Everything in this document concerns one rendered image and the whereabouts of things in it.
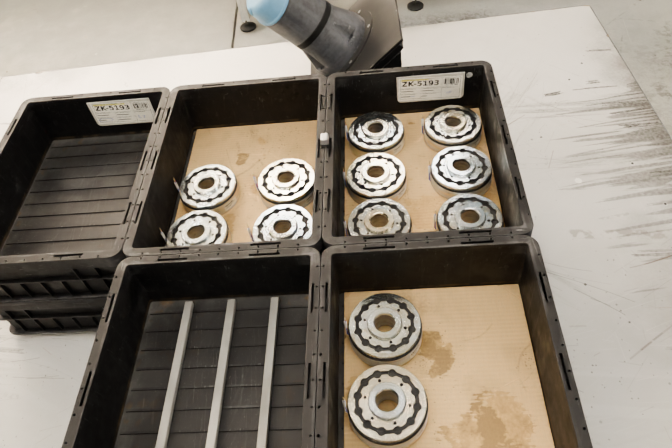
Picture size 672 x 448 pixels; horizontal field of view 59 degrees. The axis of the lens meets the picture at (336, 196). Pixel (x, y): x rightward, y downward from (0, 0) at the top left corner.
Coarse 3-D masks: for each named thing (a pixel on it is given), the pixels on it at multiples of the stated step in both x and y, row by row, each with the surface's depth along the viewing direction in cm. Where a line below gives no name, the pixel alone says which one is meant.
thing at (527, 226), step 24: (336, 72) 110; (360, 72) 110; (384, 72) 109; (408, 72) 109; (504, 120) 97; (504, 144) 94; (528, 216) 84; (336, 240) 85; (360, 240) 84; (384, 240) 84; (408, 240) 83
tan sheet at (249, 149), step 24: (216, 144) 116; (240, 144) 115; (264, 144) 114; (288, 144) 114; (312, 144) 113; (192, 168) 112; (240, 168) 111; (264, 168) 110; (240, 192) 107; (240, 216) 103; (240, 240) 100
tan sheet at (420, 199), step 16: (416, 128) 113; (416, 144) 110; (480, 144) 108; (352, 160) 109; (400, 160) 108; (416, 160) 107; (432, 160) 107; (416, 176) 105; (416, 192) 102; (432, 192) 102; (496, 192) 100; (352, 208) 101; (416, 208) 100; (432, 208) 99; (416, 224) 98; (432, 224) 97
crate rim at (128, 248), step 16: (240, 80) 112; (256, 80) 112; (272, 80) 111; (288, 80) 110; (304, 80) 110; (320, 80) 109; (176, 96) 111; (320, 96) 107; (320, 112) 103; (160, 128) 106; (320, 128) 101; (160, 144) 103; (320, 144) 98; (320, 160) 96; (144, 176) 98; (320, 176) 93; (144, 192) 95; (320, 192) 91; (144, 208) 94; (320, 208) 89; (320, 224) 87; (128, 240) 89; (288, 240) 86; (304, 240) 85; (320, 240) 86; (128, 256) 87
